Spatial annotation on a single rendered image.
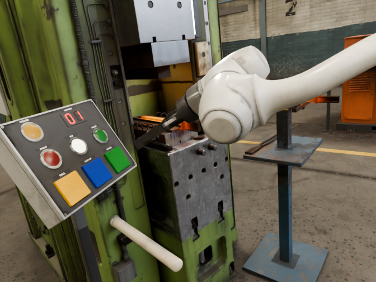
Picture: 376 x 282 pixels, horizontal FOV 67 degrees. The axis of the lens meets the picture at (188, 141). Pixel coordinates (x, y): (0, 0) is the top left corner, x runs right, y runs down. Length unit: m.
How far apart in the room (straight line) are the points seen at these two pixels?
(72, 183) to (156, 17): 0.73
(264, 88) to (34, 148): 0.58
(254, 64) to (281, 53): 8.29
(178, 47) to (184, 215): 0.75
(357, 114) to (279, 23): 4.99
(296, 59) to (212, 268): 7.64
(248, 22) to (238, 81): 8.79
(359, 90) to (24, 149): 4.17
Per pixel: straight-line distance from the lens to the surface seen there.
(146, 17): 1.21
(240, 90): 0.53
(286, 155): 1.51
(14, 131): 0.83
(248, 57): 0.67
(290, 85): 0.56
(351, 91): 4.50
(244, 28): 9.38
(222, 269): 1.77
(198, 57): 1.54
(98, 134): 0.95
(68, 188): 0.81
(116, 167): 0.93
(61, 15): 1.21
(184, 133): 1.32
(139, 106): 1.73
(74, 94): 1.19
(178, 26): 1.31
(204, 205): 1.44
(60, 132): 0.88
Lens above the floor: 1.31
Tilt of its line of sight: 17 degrees down
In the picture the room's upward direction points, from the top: 7 degrees counter-clockwise
